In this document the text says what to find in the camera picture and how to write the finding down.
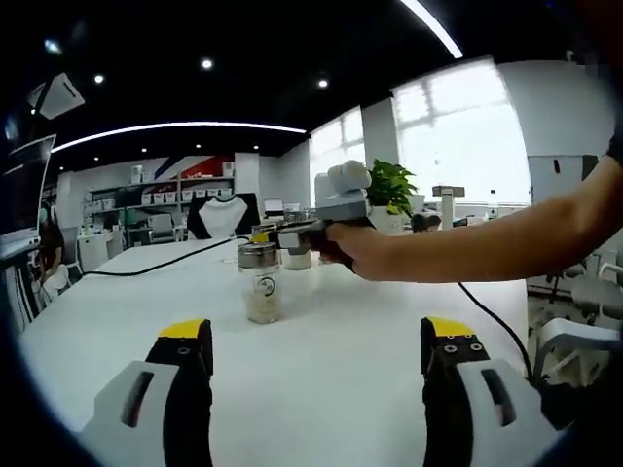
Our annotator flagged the silver laptop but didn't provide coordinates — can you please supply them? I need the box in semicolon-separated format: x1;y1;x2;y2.
0;134;57;254

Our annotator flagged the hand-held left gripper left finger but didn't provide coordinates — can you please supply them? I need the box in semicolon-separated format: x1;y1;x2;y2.
79;318;215;467

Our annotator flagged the short beige-filled seasoning bottle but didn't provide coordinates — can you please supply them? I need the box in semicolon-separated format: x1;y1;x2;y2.
237;241;284;325

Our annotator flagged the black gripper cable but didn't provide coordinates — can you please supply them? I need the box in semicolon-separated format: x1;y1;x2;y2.
456;280;539;385

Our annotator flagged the large bright window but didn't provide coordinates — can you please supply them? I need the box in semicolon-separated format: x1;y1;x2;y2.
391;56;531;208

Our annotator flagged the ceiling air conditioner unit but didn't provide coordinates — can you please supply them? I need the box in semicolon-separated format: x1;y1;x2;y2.
27;71;88;121

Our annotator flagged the curved linear ceiling light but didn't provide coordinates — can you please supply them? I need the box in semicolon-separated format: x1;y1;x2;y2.
50;121;308;155

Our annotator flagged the straight linear ceiling light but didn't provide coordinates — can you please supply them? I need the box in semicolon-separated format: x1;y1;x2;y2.
398;0;464;60

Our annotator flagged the black power cable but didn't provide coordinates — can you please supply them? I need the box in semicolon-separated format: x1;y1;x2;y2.
80;236;250;279

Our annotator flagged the whiteboard panel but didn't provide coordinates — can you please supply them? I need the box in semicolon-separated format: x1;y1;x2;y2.
527;154;601;205

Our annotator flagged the person's right hand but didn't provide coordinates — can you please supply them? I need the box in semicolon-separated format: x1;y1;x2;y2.
319;223;415;284

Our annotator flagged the green potted plant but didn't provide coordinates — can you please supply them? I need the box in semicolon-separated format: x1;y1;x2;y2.
365;159;420;234

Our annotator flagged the small laptop desk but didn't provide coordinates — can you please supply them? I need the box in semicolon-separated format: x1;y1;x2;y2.
0;242;45;337

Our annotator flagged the white stand with brown top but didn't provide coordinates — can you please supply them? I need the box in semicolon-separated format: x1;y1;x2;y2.
431;184;467;230

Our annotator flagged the row of white storage boxes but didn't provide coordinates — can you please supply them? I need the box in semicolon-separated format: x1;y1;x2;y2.
140;190;231;204

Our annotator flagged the white low cabinet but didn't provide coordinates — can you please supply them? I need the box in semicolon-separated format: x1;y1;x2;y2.
75;231;123;273

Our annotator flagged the tall white-filled seasoning bottle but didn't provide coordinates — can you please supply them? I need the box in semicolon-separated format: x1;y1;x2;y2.
281;208;313;271

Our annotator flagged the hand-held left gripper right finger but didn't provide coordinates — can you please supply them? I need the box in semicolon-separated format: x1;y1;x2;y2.
420;315;569;467

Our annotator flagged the grey office chair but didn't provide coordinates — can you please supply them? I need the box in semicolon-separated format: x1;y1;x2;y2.
147;213;176;244

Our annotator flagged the narrow bright window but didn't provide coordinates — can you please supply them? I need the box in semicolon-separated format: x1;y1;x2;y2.
309;105;366;196

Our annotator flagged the group of ceiling spotlights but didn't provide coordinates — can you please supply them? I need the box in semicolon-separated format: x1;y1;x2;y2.
43;38;330;152

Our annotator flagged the white office chair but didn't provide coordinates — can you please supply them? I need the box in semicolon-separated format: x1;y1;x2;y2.
534;315;623;390

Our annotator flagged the grey storage shelf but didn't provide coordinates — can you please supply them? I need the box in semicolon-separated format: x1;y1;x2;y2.
85;175;236;230

